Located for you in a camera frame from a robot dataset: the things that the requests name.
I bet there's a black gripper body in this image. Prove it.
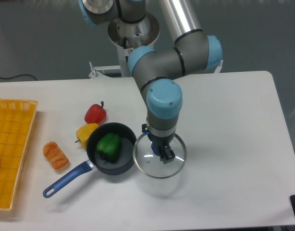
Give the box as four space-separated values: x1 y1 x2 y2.
142 123 175 147

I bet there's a glass pot lid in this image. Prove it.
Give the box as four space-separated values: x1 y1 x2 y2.
133 133 187 179

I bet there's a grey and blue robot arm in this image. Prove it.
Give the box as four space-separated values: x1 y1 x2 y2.
79 0 222 163

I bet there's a green bell pepper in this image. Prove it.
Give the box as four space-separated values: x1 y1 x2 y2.
96 133 121 163

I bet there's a red bell pepper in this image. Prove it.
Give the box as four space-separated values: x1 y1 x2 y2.
84 101 107 124

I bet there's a yellow bell pepper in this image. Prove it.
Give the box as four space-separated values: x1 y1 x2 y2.
75 123 99 149

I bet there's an orange bread roll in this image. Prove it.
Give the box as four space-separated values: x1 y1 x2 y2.
43 141 69 171

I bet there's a yellow woven basket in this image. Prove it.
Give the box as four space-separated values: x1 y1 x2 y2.
0 99 38 211

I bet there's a dark pot with blue handle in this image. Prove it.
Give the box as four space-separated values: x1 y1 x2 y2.
43 122 136 198

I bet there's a white mounting bracket right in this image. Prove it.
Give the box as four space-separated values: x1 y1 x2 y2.
214 60 223 74

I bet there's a white mounting bracket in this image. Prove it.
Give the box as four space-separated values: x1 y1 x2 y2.
88 62 122 79
214 60 223 74

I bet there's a white mounting bracket left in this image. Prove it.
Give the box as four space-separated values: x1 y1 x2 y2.
88 62 122 79

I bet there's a black cable on floor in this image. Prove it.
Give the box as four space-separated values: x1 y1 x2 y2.
0 74 38 81

